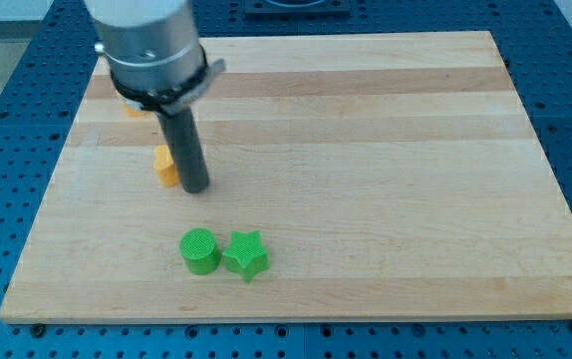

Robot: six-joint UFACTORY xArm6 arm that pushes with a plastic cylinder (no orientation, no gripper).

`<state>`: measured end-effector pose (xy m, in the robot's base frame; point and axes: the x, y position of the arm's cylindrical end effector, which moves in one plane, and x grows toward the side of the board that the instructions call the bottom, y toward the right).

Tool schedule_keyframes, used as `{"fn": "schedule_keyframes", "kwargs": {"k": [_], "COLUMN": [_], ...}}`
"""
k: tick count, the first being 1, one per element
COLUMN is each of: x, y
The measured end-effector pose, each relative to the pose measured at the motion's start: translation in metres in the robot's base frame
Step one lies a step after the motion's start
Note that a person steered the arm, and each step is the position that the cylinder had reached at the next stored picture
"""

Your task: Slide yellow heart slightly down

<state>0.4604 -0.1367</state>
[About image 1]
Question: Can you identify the black mounting collar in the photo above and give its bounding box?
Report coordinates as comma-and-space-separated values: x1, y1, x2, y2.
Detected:
110, 45, 226, 116

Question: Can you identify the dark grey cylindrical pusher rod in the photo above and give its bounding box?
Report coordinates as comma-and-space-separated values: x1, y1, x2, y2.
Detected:
156, 109, 209, 193

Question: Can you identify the yellow heart block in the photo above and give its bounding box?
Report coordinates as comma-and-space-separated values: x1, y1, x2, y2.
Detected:
153, 145, 180, 187

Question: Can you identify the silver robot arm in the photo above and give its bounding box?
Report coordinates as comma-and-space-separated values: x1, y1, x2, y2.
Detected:
84, 0, 225, 193

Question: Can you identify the yellow block behind arm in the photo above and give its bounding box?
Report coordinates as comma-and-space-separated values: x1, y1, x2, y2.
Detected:
116, 91, 148, 118

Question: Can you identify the green cylinder block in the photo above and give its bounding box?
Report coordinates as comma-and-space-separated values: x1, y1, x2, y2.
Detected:
179, 227, 221, 275

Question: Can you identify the green star block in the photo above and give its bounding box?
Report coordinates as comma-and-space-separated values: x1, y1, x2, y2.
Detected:
222, 230, 270, 283

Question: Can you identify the wooden board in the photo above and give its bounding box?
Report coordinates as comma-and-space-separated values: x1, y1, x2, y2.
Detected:
0, 31, 572, 324

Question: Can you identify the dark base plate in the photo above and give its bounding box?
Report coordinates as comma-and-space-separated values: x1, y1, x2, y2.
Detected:
243, 0, 352, 18

